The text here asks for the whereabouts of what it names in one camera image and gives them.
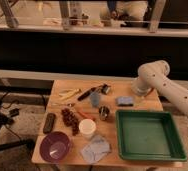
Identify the white paper cup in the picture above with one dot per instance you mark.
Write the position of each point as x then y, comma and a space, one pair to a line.
87, 128

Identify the orange carrot toy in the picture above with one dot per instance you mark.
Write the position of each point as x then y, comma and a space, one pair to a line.
85, 115

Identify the green plastic tray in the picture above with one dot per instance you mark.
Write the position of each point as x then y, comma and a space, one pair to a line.
148, 136

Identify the blue crumpled cloth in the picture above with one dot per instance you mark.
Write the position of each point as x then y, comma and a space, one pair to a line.
96, 149

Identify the orange bowl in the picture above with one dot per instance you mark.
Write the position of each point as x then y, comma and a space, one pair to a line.
151, 90

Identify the black handled knife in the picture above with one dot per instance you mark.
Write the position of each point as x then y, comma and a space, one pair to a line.
86, 94

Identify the yellow banana peel toy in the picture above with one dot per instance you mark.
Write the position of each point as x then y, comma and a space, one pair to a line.
68, 93

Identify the black remote control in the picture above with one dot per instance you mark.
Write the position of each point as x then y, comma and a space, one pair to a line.
49, 122

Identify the purple plastic bowl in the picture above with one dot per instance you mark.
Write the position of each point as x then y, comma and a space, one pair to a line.
55, 147

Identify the small metal tin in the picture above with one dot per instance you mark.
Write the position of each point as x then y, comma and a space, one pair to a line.
105, 89

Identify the dark grape bunch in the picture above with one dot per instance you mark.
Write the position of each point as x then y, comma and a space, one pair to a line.
70, 120

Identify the metal cup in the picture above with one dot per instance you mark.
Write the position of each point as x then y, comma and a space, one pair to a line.
104, 113

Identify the person in background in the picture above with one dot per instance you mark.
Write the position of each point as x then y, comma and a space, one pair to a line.
133, 10

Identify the wooden table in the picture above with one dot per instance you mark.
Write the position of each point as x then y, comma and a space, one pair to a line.
107, 129

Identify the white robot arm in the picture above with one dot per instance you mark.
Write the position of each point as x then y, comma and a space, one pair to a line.
153, 75

